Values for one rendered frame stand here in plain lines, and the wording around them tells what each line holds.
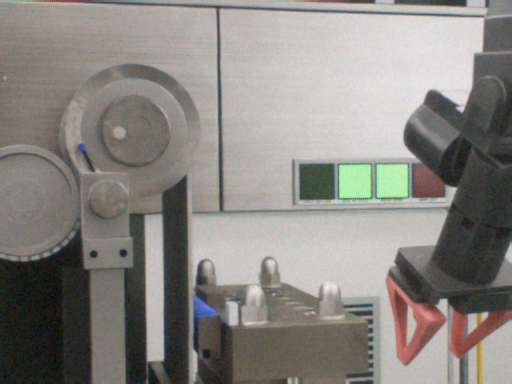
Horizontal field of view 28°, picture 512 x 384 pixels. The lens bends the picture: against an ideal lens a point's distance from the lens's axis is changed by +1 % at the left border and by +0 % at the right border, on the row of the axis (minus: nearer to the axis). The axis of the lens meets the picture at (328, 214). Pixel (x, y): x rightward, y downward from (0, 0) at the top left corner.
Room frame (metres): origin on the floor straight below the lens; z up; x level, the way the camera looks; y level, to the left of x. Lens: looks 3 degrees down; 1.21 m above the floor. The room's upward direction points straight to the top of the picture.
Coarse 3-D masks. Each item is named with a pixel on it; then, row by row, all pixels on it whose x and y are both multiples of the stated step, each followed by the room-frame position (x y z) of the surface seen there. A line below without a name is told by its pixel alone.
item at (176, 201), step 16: (176, 192) 1.23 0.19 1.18; (176, 208) 1.23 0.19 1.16; (176, 224) 1.23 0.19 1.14; (176, 240) 1.23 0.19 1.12; (176, 256) 1.24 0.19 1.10; (192, 256) 1.14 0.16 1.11; (176, 272) 1.24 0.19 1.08; (192, 272) 1.14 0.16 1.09; (176, 288) 1.24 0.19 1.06; (192, 288) 1.14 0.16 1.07; (176, 304) 1.24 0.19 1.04; (192, 304) 1.14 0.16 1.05; (192, 320) 1.14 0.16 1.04
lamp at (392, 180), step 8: (384, 168) 1.54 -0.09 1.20; (392, 168) 1.55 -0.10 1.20; (400, 168) 1.55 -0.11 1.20; (384, 176) 1.54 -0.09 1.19; (392, 176) 1.55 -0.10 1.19; (400, 176) 1.55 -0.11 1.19; (384, 184) 1.54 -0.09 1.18; (392, 184) 1.55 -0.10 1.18; (400, 184) 1.55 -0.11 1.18; (384, 192) 1.54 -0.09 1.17; (392, 192) 1.55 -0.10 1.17; (400, 192) 1.55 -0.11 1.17
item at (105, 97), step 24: (96, 96) 1.10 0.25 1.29; (120, 96) 1.11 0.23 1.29; (144, 96) 1.12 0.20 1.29; (168, 96) 1.12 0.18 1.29; (96, 120) 1.10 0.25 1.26; (96, 144) 1.10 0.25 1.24; (168, 144) 1.12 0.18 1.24; (120, 168) 1.11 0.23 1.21; (144, 168) 1.12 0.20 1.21; (168, 168) 1.12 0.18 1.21
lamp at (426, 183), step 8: (416, 168) 1.56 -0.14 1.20; (424, 168) 1.56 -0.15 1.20; (416, 176) 1.56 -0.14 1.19; (424, 176) 1.56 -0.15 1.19; (432, 176) 1.57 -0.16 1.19; (416, 184) 1.56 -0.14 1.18; (424, 184) 1.56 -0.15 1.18; (432, 184) 1.57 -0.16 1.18; (440, 184) 1.57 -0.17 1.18; (416, 192) 1.56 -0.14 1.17; (424, 192) 1.56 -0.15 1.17; (432, 192) 1.56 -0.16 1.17; (440, 192) 1.57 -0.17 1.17
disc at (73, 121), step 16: (128, 64) 1.12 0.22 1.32; (96, 80) 1.11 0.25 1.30; (112, 80) 1.11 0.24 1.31; (160, 80) 1.13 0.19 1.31; (176, 80) 1.13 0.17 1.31; (80, 96) 1.10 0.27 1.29; (128, 96) 1.12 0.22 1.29; (176, 96) 1.13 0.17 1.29; (80, 112) 1.10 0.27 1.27; (192, 112) 1.14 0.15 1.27; (64, 128) 1.10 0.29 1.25; (80, 128) 1.10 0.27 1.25; (192, 128) 1.14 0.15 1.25; (192, 144) 1.14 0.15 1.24; (80, 160) 1.10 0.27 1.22; (192, 160) 1.14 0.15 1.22; (176, 176) 1.13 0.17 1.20; (144, 192) 1.12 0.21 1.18; (160, 192) 1.13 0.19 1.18
